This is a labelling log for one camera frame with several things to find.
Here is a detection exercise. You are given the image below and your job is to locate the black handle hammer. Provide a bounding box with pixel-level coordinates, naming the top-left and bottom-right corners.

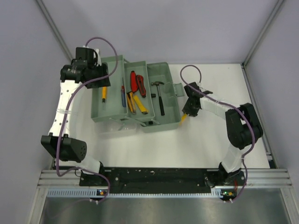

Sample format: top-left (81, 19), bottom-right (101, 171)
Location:
top-left (151, 81), bottom-right (165, 116)

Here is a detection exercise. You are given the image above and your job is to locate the blue red precision screwdriver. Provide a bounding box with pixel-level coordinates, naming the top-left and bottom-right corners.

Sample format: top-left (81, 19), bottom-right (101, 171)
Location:
top-left (121, 78), bottom-right (126, 108)

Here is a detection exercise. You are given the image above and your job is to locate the green cantilever tool box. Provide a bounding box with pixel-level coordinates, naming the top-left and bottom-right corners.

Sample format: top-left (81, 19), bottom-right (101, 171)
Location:
top-left (91, 55), bottom-right (184, 134)

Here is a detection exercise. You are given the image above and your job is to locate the large red utility knife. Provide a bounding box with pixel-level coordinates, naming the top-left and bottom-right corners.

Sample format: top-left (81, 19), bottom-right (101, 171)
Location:
top-left (136, 75), bottom-right (146, 98)

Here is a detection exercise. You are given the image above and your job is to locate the yellow utility knife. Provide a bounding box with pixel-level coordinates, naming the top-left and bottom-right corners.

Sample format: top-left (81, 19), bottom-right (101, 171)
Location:
top-left (133, 95), bottom-right (149, 114)

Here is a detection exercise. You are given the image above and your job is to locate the small red utility knife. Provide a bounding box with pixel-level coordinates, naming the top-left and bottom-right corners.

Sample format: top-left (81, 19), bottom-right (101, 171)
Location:
top-left (130, 70), bottom-right (138, 93)

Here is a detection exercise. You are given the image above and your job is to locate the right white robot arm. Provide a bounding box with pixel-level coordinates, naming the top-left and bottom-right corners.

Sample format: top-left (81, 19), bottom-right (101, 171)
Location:
top-left (182, 82), bottom-right (263, 186)

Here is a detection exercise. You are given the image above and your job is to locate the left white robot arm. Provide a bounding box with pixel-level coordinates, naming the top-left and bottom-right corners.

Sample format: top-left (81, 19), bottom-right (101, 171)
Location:
top-left (41, 47), bottom-right (110, 185)

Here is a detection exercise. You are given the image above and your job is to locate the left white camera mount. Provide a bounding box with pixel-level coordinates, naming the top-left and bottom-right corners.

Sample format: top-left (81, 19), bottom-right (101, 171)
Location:
top-left (84, 46), bottom-right (100, 67)

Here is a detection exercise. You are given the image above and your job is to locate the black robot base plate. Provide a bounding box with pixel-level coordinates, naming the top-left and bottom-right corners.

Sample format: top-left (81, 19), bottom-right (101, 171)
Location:
top-left (79, 166), bottom-right (247, 189)

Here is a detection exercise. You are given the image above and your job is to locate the aluminium frame rail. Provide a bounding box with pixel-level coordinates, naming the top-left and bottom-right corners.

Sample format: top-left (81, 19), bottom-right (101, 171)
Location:
top-left (37, 168), bottom-right (292, 188)

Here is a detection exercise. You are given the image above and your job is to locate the grey slotted cable duct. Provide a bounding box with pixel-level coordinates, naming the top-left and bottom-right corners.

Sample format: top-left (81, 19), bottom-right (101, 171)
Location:
top-left (47, 188), bottom-right (223, 198)

